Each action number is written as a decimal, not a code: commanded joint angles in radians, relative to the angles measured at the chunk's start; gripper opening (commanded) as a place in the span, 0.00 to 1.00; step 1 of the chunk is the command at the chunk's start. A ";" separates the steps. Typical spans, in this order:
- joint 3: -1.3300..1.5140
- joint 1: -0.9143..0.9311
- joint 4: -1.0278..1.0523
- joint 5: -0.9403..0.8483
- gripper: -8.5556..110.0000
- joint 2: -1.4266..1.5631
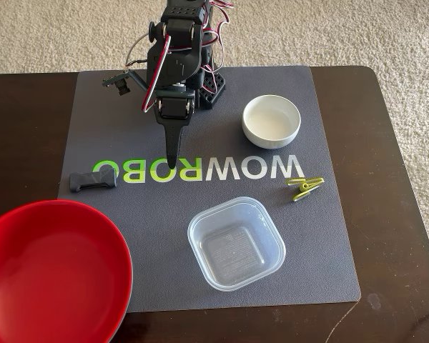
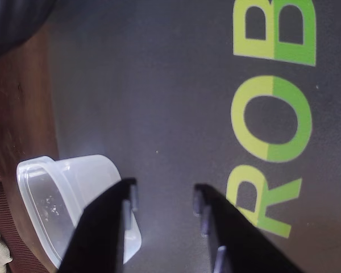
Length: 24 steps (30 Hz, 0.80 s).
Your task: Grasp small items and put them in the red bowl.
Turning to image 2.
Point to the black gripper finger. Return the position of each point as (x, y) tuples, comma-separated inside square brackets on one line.
[(102, 227), (238, 244)]

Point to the clear plastic container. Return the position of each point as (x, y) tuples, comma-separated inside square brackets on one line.
[(59, 193)]

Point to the maroon ribbed fabric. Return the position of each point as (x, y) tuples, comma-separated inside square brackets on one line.
[(20, 241)]

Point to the grey WOWROBO mat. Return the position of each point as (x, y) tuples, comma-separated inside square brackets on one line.
[(159, 85)]

